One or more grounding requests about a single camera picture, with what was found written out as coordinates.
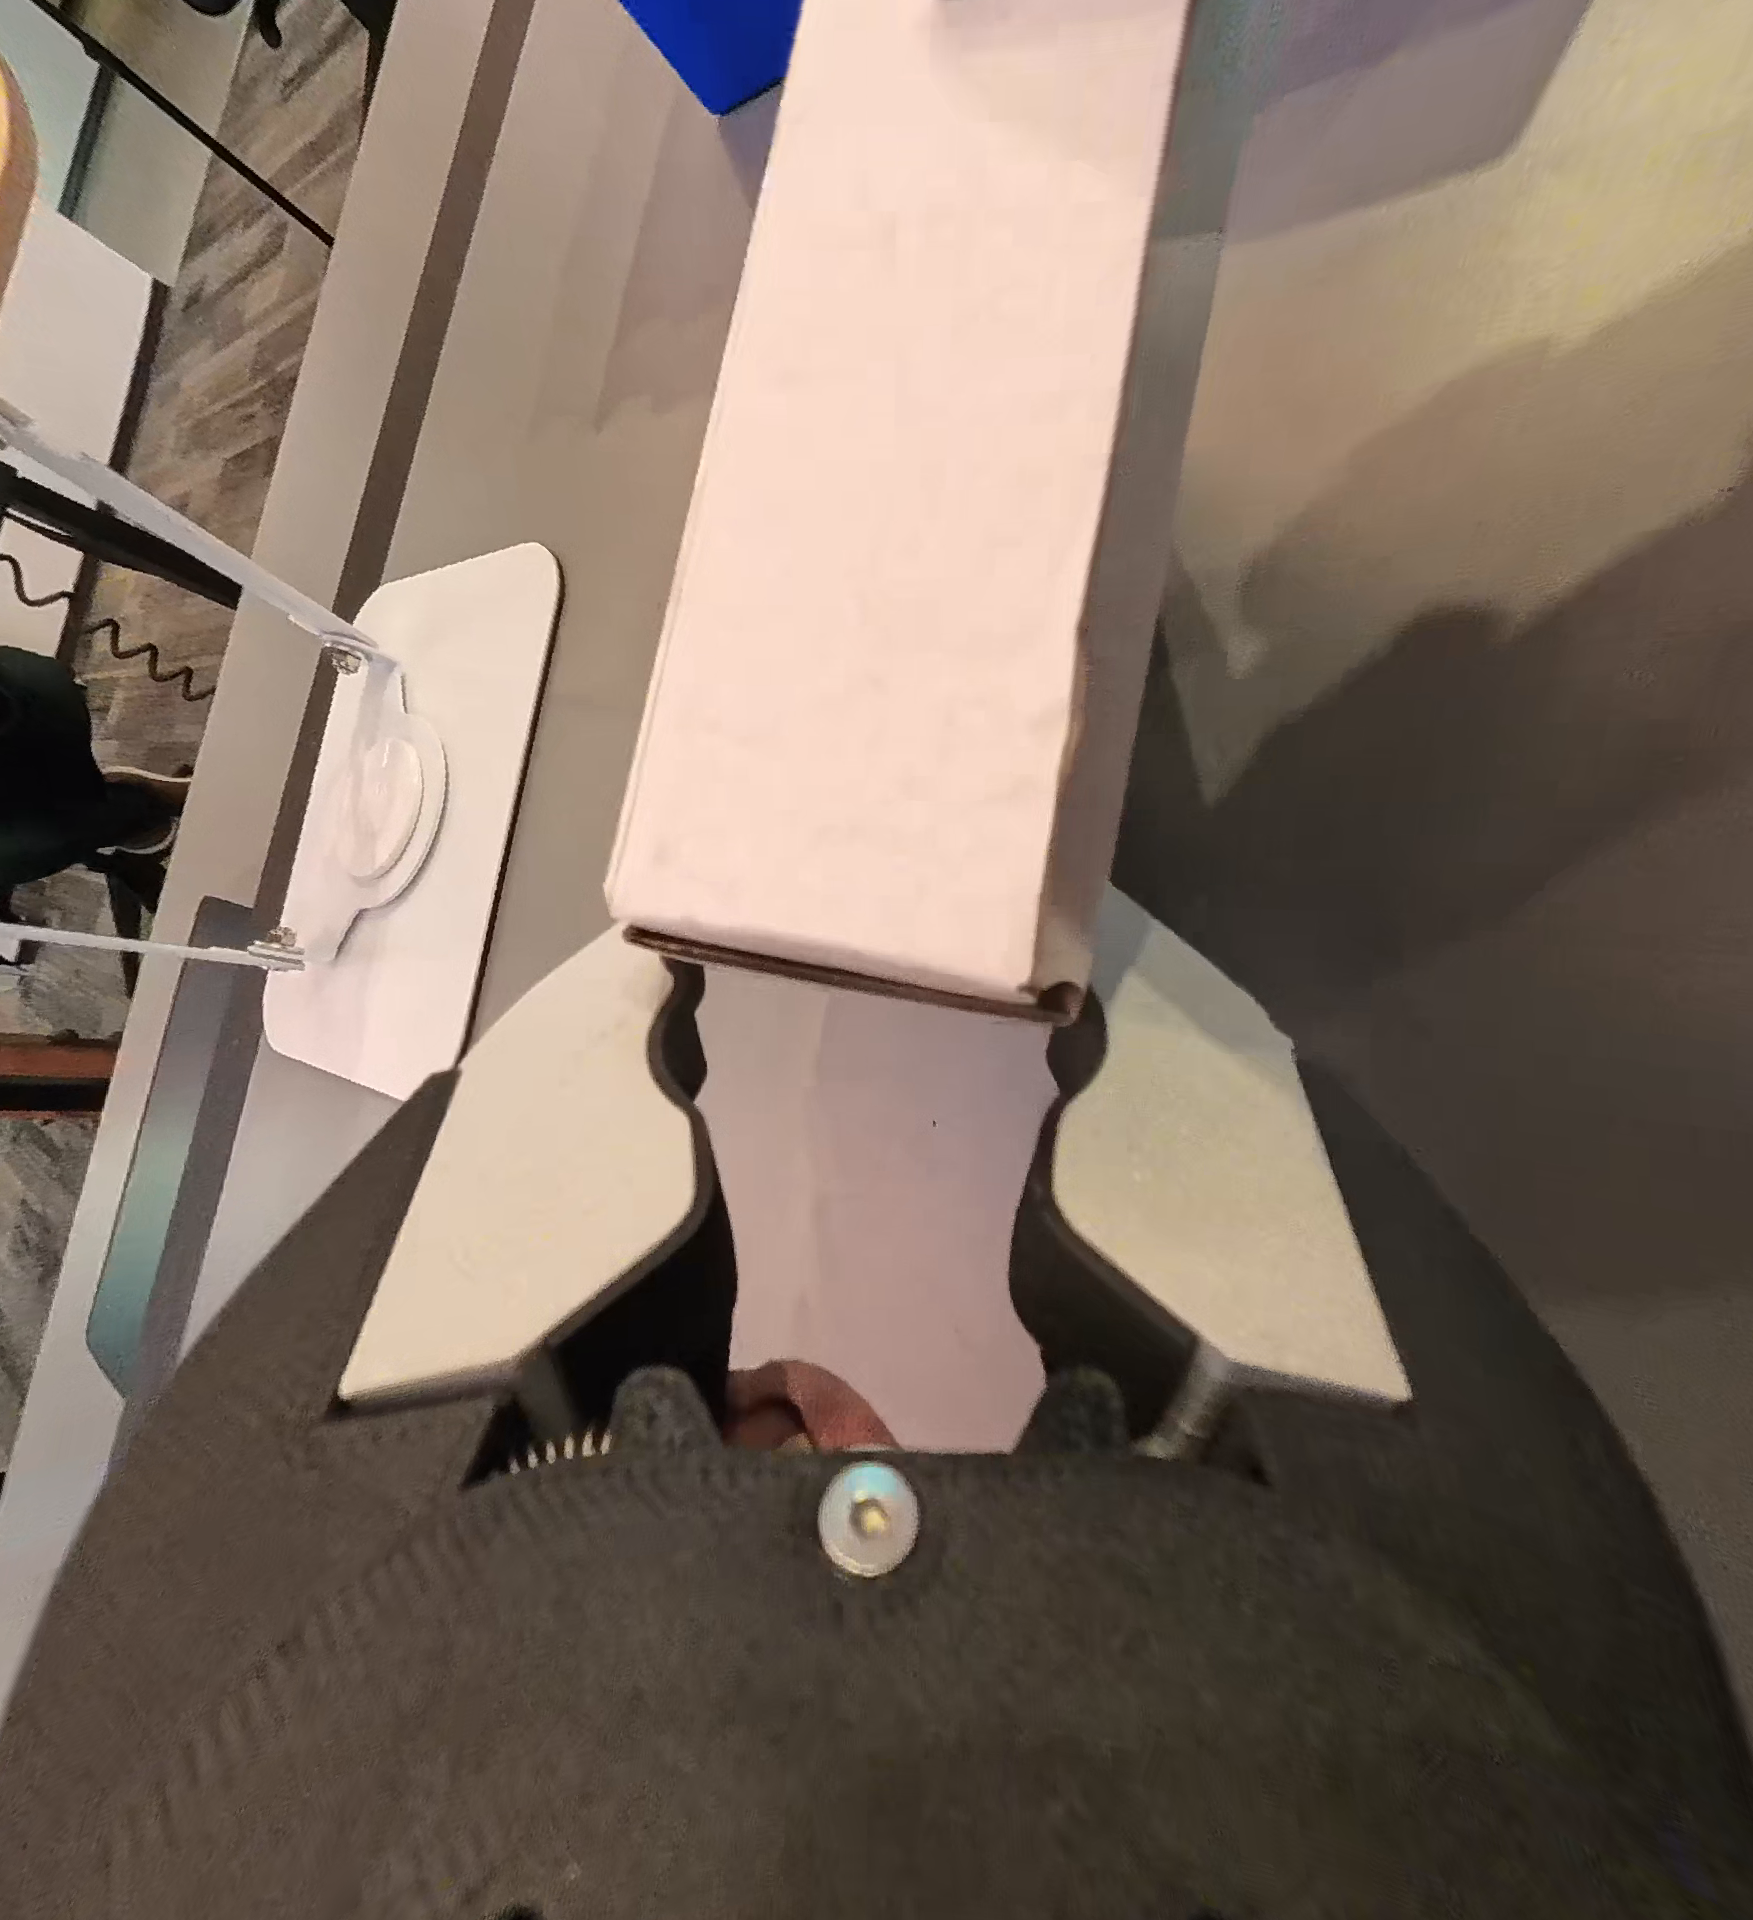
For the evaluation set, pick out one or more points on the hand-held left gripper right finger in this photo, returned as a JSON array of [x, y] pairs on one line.
[[1219, 1215]]

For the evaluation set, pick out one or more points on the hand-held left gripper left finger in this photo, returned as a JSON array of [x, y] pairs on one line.
[[547, 1215]]

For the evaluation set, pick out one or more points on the white cardboard box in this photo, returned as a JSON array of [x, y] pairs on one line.
[[893, 525]]

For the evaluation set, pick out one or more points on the blue plastic bin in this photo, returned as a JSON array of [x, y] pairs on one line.
[[711, 46]]

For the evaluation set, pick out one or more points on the person's left hand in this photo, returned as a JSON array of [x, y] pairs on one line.
[[817, 1412]]

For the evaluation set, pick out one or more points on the clear acrylic strut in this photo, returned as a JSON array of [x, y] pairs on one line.
[[186, 532], [97, 941]]

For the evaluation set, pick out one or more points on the brown wooden crossbar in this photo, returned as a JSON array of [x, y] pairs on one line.
[[6, 1068]]

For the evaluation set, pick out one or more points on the clear acrylic bracket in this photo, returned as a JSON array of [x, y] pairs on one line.
[[380, 795]]

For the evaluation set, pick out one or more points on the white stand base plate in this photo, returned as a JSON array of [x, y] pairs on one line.
[[485, 674]]

